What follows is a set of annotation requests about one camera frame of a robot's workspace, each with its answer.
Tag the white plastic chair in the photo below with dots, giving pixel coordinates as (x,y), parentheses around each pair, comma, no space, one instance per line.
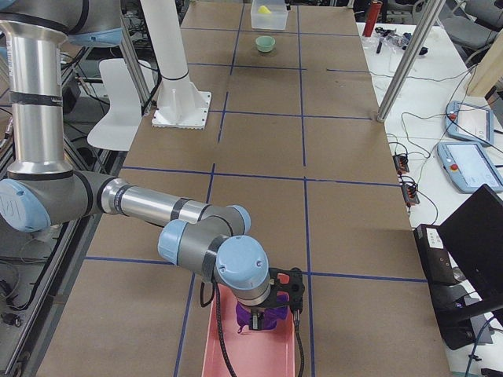
(117,129)

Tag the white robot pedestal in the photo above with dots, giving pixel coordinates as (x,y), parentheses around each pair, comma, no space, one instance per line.
(179,103)

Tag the purple cloth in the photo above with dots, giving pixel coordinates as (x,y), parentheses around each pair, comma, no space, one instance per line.
(268,319)

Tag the yellow plastic cup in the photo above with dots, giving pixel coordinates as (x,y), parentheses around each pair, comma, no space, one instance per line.
(264,10)

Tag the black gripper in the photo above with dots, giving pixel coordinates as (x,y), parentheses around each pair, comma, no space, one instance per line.
(257,312)

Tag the black box device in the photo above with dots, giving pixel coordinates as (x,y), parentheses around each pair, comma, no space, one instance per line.
(434,257)

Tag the near teach pendant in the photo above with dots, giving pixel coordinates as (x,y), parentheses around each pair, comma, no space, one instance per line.
(468,166)

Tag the black monitor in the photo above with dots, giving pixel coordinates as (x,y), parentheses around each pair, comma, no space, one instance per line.
(472,234)

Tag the teach pendant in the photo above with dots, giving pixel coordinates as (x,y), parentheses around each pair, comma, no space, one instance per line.
(468,122)
(468,166)

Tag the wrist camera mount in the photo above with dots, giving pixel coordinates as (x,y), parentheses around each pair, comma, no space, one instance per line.
(287,289)

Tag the pink plastic bin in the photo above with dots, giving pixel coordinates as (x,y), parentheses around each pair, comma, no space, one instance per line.
(251,353)

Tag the far teach pendant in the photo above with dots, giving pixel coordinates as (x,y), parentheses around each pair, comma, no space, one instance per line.
(468,122)

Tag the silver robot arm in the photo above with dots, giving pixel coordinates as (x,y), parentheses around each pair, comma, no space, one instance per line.
(43,189)

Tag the red cylinder bottle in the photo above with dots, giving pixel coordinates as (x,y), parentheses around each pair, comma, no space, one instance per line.
(372,17)

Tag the clear plastic box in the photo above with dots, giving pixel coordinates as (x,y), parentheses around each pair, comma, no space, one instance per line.
(276,21)

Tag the green ceramic bowl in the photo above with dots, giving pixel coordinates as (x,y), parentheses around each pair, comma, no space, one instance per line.
(265,43)

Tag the aluminium frame post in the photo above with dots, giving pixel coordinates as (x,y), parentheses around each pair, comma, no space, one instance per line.
(421,32)

